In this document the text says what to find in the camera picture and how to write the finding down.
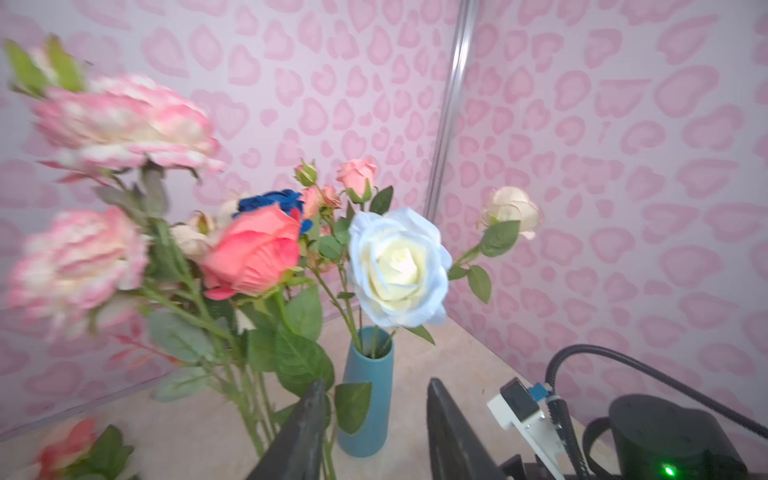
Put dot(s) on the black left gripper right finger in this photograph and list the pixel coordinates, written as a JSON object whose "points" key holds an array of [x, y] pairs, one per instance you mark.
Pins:
{"points": [[455, 450]]}

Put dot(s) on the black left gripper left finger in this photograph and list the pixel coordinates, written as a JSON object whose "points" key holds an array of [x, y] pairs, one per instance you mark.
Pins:
{"points": [[296, 453]]}

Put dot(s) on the teal ceramic vase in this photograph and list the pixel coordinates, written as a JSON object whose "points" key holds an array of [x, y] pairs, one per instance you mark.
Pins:
{"points": [[363, 410]]}

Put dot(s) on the light blue white rose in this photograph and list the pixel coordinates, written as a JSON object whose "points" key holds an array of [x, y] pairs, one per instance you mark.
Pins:
{"points": [[399, 269]]}

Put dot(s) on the peach spray rose branch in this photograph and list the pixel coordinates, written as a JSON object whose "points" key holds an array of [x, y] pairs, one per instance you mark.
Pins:
{"points": [[195, 236]]}

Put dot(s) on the pink spray rose branch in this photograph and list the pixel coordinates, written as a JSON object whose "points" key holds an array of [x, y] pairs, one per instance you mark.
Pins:
{"points": [[330, 210]]}

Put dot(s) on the large peach pink rose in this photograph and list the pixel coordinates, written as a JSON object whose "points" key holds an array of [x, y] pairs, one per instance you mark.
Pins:
{"points": [[509, 214]]}

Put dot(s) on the dark blue small flower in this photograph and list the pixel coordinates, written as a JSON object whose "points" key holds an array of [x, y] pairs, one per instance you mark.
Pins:
{"points": [[287, 200]]}

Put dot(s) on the pink peony flower stem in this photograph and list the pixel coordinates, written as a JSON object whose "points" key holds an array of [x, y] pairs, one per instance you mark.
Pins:
{"points": [[91, 270]]}

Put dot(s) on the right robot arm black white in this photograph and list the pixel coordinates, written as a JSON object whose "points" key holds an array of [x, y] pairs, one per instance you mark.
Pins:
{"points": [[642, 437]]}

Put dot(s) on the magenta rose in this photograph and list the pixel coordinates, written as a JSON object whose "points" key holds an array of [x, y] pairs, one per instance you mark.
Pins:
{"points": [[254, 280]]}

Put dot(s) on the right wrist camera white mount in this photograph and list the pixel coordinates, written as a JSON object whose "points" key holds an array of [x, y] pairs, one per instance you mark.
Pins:
{"points": [[515, 409]]}

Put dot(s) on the aluminium corner frame post right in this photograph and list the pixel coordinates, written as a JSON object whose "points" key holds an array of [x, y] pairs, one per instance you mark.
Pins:
{"points": [[452, 101]]}

